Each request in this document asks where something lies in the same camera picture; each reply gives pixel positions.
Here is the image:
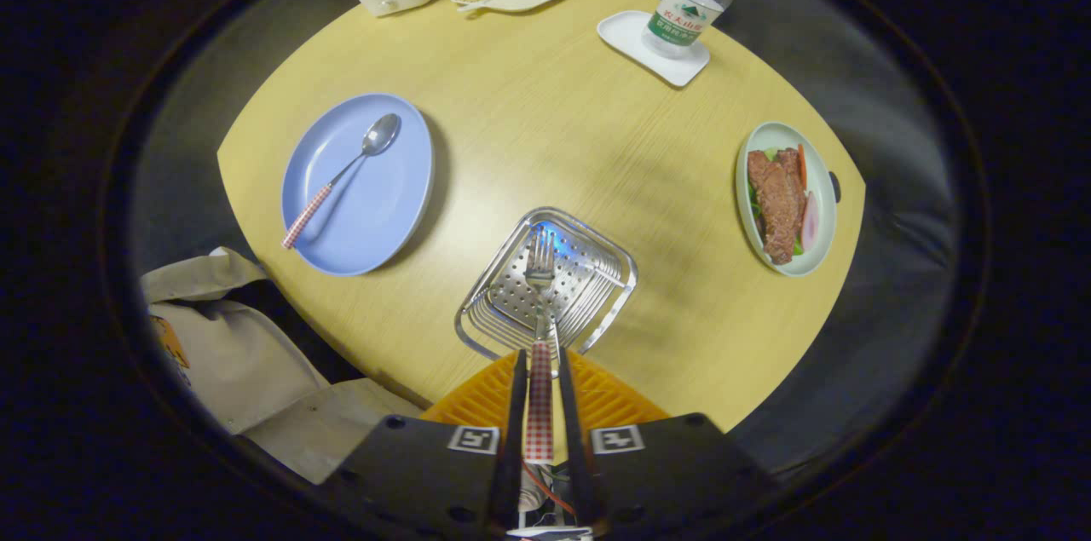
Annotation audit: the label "fork with red checked handle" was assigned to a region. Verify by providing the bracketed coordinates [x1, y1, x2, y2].
[522, 226, 557, 465]

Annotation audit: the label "blue round plate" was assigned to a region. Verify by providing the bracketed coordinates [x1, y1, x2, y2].
[280, 93, 436, 277]

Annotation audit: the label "person's beige clothing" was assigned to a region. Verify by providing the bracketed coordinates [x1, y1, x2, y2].
[139, 247, 427, 486]

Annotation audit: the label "brown meat slices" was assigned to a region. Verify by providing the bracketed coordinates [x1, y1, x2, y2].
[747, 147, 806, 266]

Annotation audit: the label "clear water bottle green cap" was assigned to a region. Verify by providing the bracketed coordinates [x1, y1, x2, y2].
[641, 0, 739, 60]

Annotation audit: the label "metal wire basket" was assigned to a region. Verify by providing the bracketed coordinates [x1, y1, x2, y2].
[454, 206, 639, 363]

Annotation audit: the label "white square coaster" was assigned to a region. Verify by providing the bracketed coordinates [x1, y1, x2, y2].
[597, 10, 711, 89]

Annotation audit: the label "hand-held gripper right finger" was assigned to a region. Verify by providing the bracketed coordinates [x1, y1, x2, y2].
[556, 348, 781, 541]

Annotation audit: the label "spoon with red checked handle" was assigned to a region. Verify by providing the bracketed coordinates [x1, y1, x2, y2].
[281, 112, 401, 250]

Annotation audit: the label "pale green oval plate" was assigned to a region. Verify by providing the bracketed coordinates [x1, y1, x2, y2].
[735, 121, 838, 278]

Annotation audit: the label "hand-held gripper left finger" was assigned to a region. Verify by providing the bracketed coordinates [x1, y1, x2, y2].
[320, 349, 529, 541]

